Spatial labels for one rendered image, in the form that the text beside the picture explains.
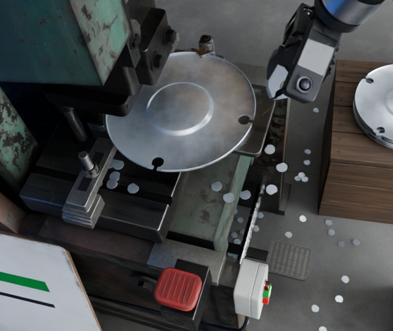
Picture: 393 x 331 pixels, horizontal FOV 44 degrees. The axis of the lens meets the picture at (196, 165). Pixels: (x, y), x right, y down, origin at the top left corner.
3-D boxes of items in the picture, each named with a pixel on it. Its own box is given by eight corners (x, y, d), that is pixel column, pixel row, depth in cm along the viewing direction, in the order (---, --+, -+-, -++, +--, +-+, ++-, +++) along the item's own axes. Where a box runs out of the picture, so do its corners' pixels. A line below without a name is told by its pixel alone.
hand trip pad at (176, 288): (207, 290, 84) (203, 274, 77) (197, 324, 81) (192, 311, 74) (169, 280, 85) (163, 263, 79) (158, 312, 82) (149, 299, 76)
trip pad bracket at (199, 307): (217, 298, 99) (209, 263, 83) (203, 345, 95) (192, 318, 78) (189, 290, 101) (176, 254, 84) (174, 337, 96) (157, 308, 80)
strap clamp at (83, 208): (126, 155, 98) (114, 125, 90) (93, 229, 90) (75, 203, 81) (100, 150, 100) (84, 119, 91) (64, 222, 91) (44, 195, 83)
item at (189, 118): (138, 45, 104) (137, 43, 104) (270, 66, 97) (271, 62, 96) (82, 154, 90) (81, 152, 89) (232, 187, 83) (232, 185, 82)
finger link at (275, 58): (286, 79, 79) (313, 46, 72) (284, 88, 78) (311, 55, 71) (260, 68, 78) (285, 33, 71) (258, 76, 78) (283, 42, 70)
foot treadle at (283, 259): (310, 255, 145) (312, 248, 140) (304, 287, 140) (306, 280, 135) (130, 211, 159) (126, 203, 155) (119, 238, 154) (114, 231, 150)
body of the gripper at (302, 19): (324, 46, 79) (369, -8, 69) (317, 86, 75) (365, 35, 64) (282, 27, 78) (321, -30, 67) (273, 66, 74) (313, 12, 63)
